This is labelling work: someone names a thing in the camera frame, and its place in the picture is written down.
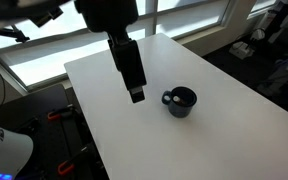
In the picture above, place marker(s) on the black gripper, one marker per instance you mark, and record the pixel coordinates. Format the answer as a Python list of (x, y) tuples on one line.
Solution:
[(128, 62)]

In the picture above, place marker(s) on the red white marker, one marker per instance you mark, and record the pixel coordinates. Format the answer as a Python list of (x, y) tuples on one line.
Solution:
[(178, 100)]

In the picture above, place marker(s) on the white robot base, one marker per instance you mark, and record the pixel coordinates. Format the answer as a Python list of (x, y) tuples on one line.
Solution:
[(15, 151)]

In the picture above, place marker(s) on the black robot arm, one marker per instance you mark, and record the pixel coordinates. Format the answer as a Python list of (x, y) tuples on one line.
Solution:
[(113, 17)]

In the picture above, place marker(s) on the dark blue enamel mug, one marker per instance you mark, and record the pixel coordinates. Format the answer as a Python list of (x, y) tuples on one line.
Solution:
[(176, 109)]

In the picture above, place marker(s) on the orange black clamp near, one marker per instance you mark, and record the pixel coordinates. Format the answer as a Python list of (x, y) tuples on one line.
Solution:
[(69, 165)]

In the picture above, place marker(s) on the orange black clamp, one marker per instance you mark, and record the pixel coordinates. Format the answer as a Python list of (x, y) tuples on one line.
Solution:
[(60, 113), (69, 165)]

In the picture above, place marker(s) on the orange black clamp far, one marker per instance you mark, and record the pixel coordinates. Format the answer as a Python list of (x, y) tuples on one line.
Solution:
[(60, 113)]

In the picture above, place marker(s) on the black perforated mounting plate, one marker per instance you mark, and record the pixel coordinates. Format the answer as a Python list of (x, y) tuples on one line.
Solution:
[(59, 141)]

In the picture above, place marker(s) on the white device on floor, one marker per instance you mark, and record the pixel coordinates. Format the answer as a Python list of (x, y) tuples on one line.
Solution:
[(241, 50)]

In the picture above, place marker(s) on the black camera tripod arm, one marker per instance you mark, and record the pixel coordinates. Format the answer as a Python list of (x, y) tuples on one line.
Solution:
[(18, 35)]

